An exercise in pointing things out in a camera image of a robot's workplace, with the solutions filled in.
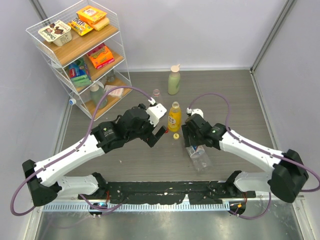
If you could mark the clear bottle red label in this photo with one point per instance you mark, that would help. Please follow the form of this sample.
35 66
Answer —
157 96

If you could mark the yellow sponge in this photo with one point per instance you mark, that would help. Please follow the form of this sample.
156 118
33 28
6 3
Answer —
99 25

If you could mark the pink white small packet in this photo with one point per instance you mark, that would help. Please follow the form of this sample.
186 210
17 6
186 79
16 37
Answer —
115 93

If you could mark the orange pink candy box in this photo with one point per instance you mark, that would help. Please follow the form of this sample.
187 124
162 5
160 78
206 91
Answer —
100 56

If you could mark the yellow juice bottle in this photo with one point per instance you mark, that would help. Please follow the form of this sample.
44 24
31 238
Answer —
174 117

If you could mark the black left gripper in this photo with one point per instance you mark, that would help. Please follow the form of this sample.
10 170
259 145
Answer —
150 138

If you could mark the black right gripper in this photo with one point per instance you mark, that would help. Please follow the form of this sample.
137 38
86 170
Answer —
187 133

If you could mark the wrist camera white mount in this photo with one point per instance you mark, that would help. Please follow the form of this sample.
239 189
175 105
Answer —
194 111
155 111

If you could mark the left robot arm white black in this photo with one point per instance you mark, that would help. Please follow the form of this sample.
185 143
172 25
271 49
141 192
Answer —
47 179

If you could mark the white chocolate pudding cup pack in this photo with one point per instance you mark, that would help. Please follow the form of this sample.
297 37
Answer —
58 33

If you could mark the blue green sponge pack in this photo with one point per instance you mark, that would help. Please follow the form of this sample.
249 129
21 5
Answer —
79 73

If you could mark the clear bottle blue white label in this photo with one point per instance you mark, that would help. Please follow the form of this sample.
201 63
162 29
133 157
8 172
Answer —
199 158

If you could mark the white wire shelf rack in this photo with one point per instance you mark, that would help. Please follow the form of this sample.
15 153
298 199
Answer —
60 57

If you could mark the yellow bottle cap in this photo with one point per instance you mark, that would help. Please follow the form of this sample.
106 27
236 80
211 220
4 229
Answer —
176 136

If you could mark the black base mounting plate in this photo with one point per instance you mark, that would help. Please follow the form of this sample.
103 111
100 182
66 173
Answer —
169 192

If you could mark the yellow candy bag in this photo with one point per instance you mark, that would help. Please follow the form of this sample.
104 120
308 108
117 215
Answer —
79 26

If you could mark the clear bottle white cap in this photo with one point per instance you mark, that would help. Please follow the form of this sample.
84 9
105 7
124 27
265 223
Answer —
72 101

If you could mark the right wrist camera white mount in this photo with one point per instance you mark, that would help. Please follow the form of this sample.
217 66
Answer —
194 111

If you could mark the green lotion bottle beige cap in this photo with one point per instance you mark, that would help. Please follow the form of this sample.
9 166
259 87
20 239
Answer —
174 80

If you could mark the green soap dispenser bottle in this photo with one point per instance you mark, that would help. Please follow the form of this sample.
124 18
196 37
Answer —
96 93

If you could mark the orange cracker box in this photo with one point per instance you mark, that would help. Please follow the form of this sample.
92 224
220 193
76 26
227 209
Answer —
90 14

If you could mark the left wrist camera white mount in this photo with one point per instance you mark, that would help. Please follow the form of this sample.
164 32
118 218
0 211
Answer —
155 111

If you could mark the white slotted cable duct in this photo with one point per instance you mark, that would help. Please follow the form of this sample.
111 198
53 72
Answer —
81 206

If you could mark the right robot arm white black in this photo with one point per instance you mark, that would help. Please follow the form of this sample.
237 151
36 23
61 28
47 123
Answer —
283 173

